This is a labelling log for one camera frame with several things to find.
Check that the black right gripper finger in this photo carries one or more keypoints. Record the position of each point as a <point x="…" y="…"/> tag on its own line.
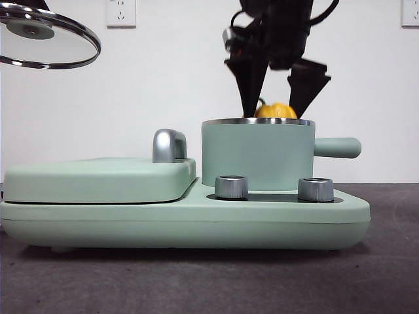
<point x="306" y="85"/>
<point x="250" y="85"/>

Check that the silver control knob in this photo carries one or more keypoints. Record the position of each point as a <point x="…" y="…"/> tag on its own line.
<point x="230" y="188"/>
<point x="315" y="190"/>

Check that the yellow toy pumpkin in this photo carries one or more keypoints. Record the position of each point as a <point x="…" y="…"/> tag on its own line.
<point x="278" y="111"/>

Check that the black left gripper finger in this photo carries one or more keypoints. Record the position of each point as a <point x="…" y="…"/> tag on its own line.
<point x="23" y="5"/>

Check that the glass pot lid green knob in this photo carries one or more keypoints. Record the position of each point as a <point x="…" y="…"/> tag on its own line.
<point x="49" y="45"/>

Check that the mint green breakfast machine base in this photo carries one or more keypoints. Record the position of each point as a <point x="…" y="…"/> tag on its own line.
<point x="98" y="225"/>

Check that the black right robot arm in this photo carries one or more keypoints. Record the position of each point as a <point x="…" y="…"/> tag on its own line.
<point x="284" y="32"/>

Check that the white wall socket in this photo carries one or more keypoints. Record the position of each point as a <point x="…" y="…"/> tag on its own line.
<point x="410" y="13"/>
<point x="121" y="14"/>

